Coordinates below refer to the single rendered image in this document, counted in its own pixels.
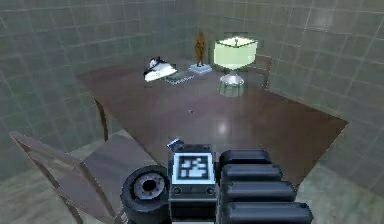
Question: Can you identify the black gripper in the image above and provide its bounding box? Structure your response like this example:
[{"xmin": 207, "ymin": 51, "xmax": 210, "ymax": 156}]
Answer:
[{"xmin": 119, "ymin": 164, "xmax": 172, "ymax": 224}]

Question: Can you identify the pale green table lamp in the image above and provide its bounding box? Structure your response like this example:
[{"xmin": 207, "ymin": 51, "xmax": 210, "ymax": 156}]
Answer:
[{"xmin": 213, "ymin": 35, "xmax": 259, "ymax": 98}]

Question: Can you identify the white and black object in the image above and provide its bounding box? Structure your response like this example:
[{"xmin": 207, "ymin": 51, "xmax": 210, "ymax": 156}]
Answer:
[{"xmin": 143, "ymin": 57, "xmax": 178, "ymax": 83}]

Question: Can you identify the dark brown wooden table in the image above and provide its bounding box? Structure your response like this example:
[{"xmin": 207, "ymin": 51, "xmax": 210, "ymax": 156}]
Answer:
[{"xmin": 77, "ymin": 59, "xmax": 350, "ymax": 188}]

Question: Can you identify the brown statue on grey base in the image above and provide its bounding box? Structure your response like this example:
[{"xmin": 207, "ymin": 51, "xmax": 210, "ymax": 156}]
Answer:
[{"xmin": 188, "ymin": 30, "xmax": 213, "ymax": 75}]

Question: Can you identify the grey flat rectangular object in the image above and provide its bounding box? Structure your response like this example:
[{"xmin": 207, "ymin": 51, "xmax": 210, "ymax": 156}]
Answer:
[{"xmin": 165, "ymin": 71, "xmax": 195, "ymax": 86}]

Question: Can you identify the brown wooden chair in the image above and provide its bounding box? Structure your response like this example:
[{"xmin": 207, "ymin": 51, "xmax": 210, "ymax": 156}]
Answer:
[
  {"xmin": 9, "ymin": 130, "xmax": 158, "ymax": 224},
  {"xmin": 249, "ymin": 54, "xmax": 273, "ymax": 90}
]

